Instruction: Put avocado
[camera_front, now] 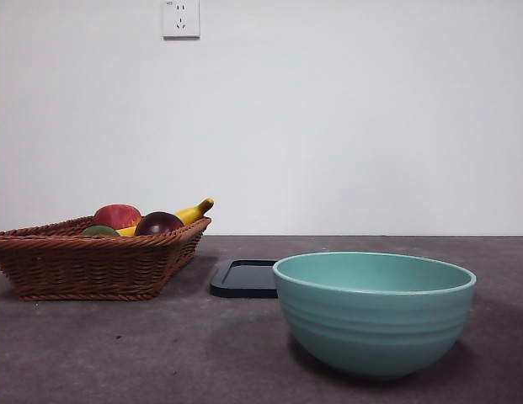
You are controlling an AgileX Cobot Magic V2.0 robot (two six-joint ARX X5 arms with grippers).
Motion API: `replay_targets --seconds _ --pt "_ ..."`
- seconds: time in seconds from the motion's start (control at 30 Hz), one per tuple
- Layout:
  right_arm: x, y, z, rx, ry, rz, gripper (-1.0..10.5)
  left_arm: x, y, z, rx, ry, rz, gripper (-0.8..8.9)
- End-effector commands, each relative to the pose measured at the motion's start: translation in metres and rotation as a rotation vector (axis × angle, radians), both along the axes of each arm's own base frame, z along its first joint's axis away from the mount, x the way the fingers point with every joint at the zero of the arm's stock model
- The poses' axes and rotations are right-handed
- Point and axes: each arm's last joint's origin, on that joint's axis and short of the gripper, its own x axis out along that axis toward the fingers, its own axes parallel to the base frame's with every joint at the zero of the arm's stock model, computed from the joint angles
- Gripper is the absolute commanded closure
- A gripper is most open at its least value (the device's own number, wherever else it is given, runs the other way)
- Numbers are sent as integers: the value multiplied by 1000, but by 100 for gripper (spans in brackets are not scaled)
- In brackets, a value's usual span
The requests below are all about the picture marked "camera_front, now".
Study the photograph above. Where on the green avocado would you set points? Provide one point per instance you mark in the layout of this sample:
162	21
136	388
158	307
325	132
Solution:
100	230

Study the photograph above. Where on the teal ribbed bowl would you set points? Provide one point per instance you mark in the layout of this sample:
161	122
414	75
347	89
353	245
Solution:
370	332

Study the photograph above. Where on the yellow banana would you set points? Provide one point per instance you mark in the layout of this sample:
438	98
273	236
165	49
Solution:
193	212

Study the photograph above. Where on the black rectangular tray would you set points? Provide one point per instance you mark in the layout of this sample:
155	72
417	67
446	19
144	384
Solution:
242	280

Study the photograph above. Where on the dark purple plum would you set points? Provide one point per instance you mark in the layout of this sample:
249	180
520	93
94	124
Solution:
158	224

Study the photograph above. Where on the red apple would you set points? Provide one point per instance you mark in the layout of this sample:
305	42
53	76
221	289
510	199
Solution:
115	215

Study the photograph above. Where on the brown wicker basket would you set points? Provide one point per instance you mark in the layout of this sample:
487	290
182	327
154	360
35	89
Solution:
84	269

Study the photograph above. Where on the white wall socket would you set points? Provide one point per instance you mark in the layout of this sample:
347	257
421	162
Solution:
181	21

